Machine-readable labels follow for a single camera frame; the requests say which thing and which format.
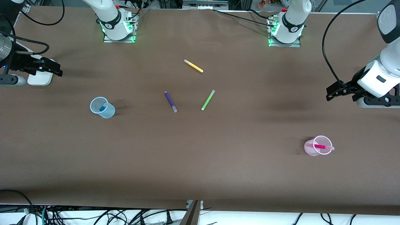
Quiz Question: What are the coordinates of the pink marker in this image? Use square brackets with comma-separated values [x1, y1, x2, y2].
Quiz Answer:
[306, 143, 335, 151]

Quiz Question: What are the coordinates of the white rectangular box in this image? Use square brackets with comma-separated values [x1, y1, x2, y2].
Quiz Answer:
[27, 55, 55, 86]

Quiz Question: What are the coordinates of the translucent pink plastic cup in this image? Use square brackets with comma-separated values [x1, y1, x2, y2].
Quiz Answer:
[304, 135, 333, 156]

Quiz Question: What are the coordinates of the translucent blue plastic cup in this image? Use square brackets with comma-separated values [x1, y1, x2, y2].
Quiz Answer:
[90, 97, 116, 119]

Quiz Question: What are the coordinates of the purple marker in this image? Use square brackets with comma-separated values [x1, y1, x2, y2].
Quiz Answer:
[164, 91, 178, 113]

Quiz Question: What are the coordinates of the green marker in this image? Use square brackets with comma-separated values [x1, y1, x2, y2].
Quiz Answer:
[201, 90, 216, 111]

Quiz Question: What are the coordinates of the yellow marker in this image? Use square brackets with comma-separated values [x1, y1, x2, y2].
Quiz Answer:
[184, 59, 204, 73]

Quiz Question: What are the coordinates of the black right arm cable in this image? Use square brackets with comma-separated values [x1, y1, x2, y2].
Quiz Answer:
[19, 0, 65, 26]

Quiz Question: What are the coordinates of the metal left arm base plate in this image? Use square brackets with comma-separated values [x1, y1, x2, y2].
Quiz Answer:
[267, 16, 302, 48]

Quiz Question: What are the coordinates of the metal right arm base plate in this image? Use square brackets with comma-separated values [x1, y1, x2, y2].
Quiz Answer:
[103, 13, 139, 43]

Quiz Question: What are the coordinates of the black cable on table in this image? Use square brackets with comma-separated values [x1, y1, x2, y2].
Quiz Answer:
[212, 9, 278, 25]

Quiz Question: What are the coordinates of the black looping floor cable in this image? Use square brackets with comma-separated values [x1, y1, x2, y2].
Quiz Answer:
[0, 189, 35, 216]

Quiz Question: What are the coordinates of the aluminium frame bar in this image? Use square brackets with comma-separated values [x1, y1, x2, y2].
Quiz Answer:
[182, 0, 229, 10]

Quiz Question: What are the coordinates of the metal table post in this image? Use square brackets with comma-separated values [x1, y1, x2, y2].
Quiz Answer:
[181, 200, 204, 225]

